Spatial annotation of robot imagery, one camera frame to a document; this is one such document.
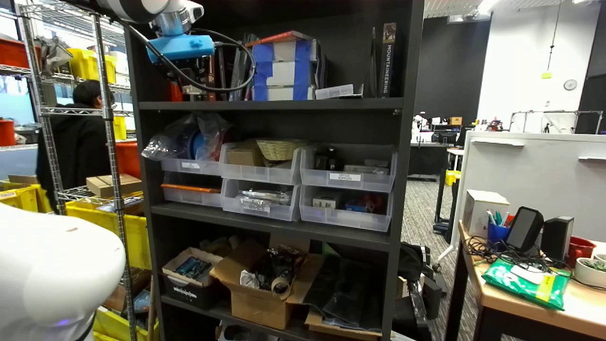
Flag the metal wire rack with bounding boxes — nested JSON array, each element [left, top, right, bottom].
[[11, 0, 141, 341]]

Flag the black plastic sheet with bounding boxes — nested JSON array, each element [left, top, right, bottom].
[[304, 255, 384, 331]]

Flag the black tilted tablet stand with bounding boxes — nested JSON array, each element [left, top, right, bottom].
[[505, 205, 545, 255]]

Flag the olive woven basket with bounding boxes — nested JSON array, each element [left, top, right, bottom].
[[253, 139, 304, 166]]

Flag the red plastic bin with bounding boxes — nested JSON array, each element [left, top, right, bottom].
[[113, 141, 141, 181]]

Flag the red tray bin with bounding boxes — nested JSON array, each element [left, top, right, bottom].
[[0, 37, 29, 69]]

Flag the flat white box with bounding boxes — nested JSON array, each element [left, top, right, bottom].
[[312, 82, 365, 103]]

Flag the yellow container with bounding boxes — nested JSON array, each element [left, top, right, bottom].
[[65, 46, 118, 84]]

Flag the large yellow bin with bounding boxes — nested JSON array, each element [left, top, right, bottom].
[[64, 198, 153, 274]]

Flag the row of dark books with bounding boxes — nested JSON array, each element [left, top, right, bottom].
[[209, 41, 253, 103]]

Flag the red bucket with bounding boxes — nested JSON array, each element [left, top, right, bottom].
[[0, 118, 18, 149]]

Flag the black bag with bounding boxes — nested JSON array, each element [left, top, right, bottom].
[[395, 243, 446, 331]]

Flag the blue pen cup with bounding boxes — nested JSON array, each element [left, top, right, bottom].
[[486, 211, 510, 245]]

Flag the small cardboard box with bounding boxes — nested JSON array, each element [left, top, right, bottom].
[[223, 143, 262, 168]]

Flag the brown cardboard box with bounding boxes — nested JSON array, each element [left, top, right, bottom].
[[84, 173, 143, 200]]

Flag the white and black roll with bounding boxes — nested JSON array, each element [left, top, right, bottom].
[[270, 276, 293, 296]]

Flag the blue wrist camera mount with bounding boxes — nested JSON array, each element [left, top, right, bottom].
[[145, 33, 217, 65]]

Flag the small white box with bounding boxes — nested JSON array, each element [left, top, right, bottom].
[[310, 196, 338, 211]]

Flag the small black device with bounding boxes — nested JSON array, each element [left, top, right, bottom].
[[312, 149, 346, 173]]

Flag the clear plastic bag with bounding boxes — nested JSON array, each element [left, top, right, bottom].
[[139, 115, 230, 164]]

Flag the blue filament spool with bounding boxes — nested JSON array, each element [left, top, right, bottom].
[[187, 132, 219, 162]]

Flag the orange rod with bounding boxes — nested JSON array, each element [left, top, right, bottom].
[[160, 183, 221, 196]]

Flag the black open box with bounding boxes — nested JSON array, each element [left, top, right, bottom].
[[160, 247, 223, 312]]

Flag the white bowl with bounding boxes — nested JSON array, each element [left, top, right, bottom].
[[571, 255, 606, 291]]

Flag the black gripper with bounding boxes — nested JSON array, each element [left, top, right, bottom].
[[177, 60, 213, 103]]

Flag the black shelving unit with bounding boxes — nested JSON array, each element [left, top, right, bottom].
[[118, 0, 423, 341]]

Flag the blue and red item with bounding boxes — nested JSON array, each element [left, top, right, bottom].
[[344, 192, 387, 215]]

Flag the flat cardboard piece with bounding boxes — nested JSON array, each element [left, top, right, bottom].
[[302, 310, 384, 341]]

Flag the silver foil packets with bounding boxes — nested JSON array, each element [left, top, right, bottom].
[[234, 188, 293, 215]]

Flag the red bowl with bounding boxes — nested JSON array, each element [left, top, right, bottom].
[[565, 236, 596, 262]]

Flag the blue and white box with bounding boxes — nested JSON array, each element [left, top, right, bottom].
[[249, 62, 315, 90], [249, 84, 315, 103]]

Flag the standing person in black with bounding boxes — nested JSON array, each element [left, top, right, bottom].
[[35, 80, 113, 213]]

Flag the black tangled gear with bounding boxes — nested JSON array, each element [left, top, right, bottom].
[[251, 249, 304, 296]]

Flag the yellow plastic bin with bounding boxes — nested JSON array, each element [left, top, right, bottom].
[[111, 115, 128, 143], [0, 185, 50, 215], [92, 308, 158, 341]]

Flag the large open cardboard box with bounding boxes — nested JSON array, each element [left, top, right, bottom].
[[209, 243, 325, 332]]

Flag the white partition panel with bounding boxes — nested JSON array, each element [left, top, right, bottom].
[[450, 130, 606, 243]]

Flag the left grey storage bin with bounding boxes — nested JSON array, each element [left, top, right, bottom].
[[156, 141, 223, 179]]

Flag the wooden desk with black legs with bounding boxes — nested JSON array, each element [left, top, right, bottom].
[[444, 221, 606, 341]]

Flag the red cylinder can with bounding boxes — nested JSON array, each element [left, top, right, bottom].
[[166, 80, 185, 103]]

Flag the tall black book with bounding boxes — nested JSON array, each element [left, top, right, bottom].
[[376, 22, 397, 99]]

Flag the black square speaker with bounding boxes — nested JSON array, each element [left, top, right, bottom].
[[539, 215, 575, 264]]

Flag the white cube box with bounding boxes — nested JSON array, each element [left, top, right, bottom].
[[461, 188, 510, 240]]

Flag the clear plastic storage bin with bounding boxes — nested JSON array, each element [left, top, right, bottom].
[[158, 183, 223, 211], [296, 147, 397, 194], [296, 187, 395, 234], [219, 143, 300, 188], [219, 179, 300, 224]]

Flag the metal railing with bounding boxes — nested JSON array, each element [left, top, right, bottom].
[[509, 109, 603, 135]]

